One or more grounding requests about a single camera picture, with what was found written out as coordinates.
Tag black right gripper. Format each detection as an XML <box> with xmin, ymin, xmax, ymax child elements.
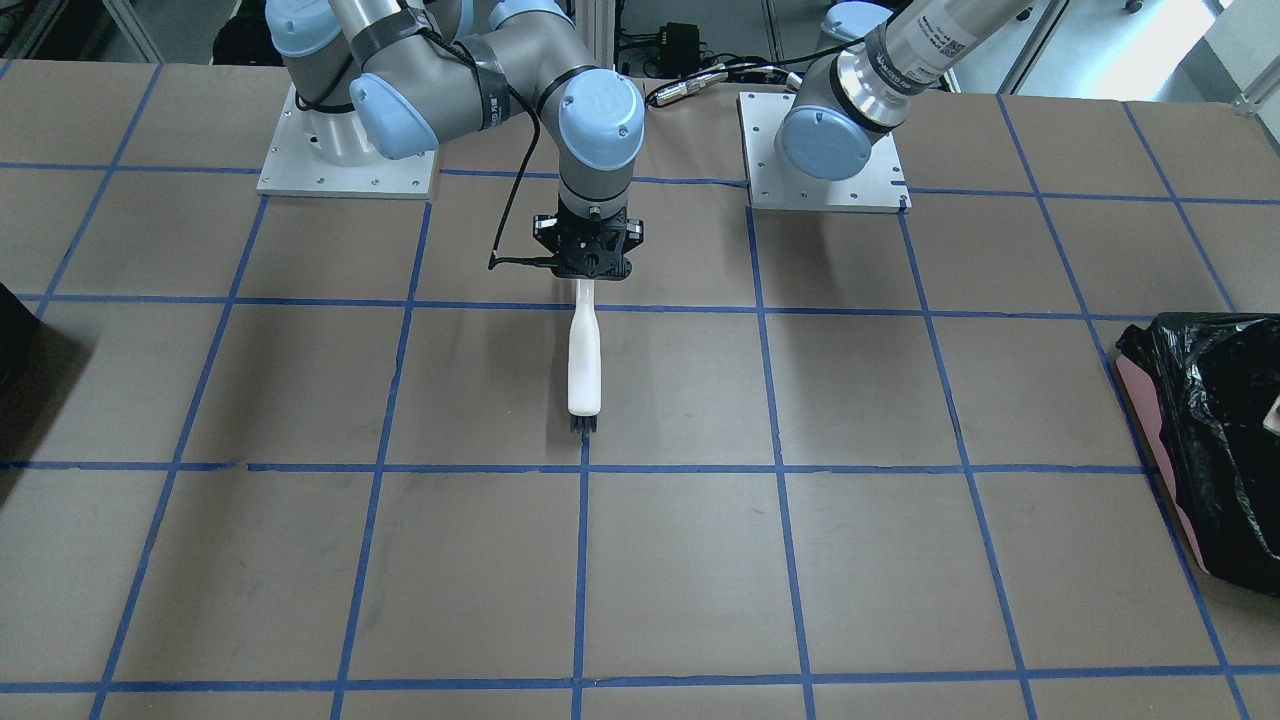
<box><xmin>532</xmin><ymin>208</ymin><xmax>644</xmax><ymax>281</ymax></box>

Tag white hand brush black bristles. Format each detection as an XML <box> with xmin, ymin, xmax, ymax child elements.
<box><xmin>567</xmin><ymin>279</ymin><xmax>602</xmax><ymax>436</ymax></box>

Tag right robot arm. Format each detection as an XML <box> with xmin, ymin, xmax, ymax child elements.
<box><xmin>259</xmin><ymin>1</ymin><xmax>645</xmax><ymax>281</ymax></box>

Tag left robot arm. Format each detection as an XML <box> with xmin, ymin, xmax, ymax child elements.
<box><xmin>774</xmin><ymin>1</ymin><xmax>1027</xmax><ymax>181</ymax></box>

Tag bin with black bag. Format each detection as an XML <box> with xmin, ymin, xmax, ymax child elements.
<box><xmin>1115</xmin><ymin>313</ymin><xmax>1279</xmax><ymax>594</ymax></box>
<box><xmin>1</xmin><ymin>283</ymin><xmax>41</xmax><ymax>397</ymax></box>

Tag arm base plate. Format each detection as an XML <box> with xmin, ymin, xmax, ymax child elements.
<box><xmin>256</xmin><ymin>86</ymin><xmax>436</xmax><ymax>200</ymax></box>
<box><xmin>739</xmin><ymin>92</ymin><xmax>913</xmax><ymax>213</ymax></box>

